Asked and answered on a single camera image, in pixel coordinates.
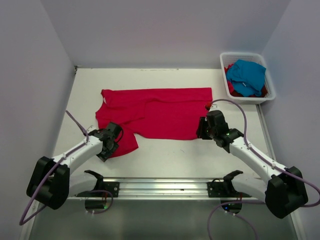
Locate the crimson red t shirt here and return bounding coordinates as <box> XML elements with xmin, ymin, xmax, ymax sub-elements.
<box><xmin>95</xmin><ymin>87</ymin><xmax>213</xmax><ymax>158</ymax></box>

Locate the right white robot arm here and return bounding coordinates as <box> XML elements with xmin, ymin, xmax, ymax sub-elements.
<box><xmin>196</xmin><ymin>110</ymin><xmax>309</xmax><ymax>219</ymax></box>

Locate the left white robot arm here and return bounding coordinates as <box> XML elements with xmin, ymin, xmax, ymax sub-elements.
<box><xmin>26</xmin><ymin>122</ymin><xmax>124</xmax><ymax>210</ymax></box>

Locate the bright red t shirt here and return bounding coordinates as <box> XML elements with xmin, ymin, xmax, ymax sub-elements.
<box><xmin>224</xmin><ymin>63</ymin><xmax>236</xmax><ymax>93</ymax></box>

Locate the white plastic basket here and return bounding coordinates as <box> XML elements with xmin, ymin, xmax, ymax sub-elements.
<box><xmin>220</xmin><ymin>52</ymin><xmax>276</xmax><ymax>105</ymax></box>

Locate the blue t shirt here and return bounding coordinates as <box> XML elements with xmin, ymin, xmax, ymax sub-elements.
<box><xmin>224</xmin><ymin>59</ymin><xmax>266</xmax><ymax>98</ymax></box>

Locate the dark red t shirt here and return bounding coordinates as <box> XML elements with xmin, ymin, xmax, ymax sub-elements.
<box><xmin>228</xmin><ymin>85</ymin><xmax>268</xmax><ymax>98</ymax></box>

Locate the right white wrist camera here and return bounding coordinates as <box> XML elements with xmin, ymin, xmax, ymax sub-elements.
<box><xmin>205</xmin><ymin>102</ymin><xmax>220</xmax><ymax>113</ymax></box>

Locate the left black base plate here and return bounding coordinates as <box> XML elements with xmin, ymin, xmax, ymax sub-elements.
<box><xmin>99</xmin><ymin>181</ymin><xmax>120</xmax><ymax>198</ymax></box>

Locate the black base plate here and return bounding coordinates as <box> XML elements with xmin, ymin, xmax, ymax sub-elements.
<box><xmin>206</xmin><ymin>181</ymin><xmax>227</xmax><ymax>198</ymax></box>
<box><xmin>99</xmin><ymin>181</ymin><xmax>120</xmax><ymax>198</ymax></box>

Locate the aluminium mounting rail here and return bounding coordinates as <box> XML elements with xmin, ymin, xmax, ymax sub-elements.
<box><xmin>67</xmin><ymin>176</ymin><xmax>266</xmax><ymax>201</ymax></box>

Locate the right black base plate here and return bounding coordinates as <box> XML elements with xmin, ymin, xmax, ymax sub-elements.
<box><xmin>206</xmin><ymin>181</ymin><xmax>227</xmax><ymax>198</ymax></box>

